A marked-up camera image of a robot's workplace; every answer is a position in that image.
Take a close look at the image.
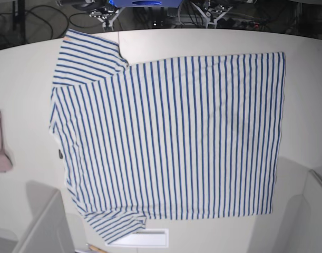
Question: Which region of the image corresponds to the blue white striped T-shirt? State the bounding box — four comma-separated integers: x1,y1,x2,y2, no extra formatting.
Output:
49,30,286,244

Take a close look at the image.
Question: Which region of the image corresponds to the white rectangular tray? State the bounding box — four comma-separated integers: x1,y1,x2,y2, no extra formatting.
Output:
106,229,169,248

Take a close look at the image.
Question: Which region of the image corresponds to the blue box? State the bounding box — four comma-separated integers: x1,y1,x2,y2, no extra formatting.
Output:
108,0,182,8

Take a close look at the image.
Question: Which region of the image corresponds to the wooden pencil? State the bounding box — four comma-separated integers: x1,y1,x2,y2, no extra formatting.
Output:
86,244,108,253

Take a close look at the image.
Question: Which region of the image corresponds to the grey bin left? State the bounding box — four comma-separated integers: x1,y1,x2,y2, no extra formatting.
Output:
0,181,75,252

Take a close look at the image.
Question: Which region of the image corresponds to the grey bin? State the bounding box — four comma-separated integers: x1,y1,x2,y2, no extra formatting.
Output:
247,158,322,252
0,181,75,252

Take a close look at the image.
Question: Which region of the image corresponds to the grey bin right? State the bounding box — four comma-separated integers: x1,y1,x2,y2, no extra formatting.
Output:
247,158,322,252

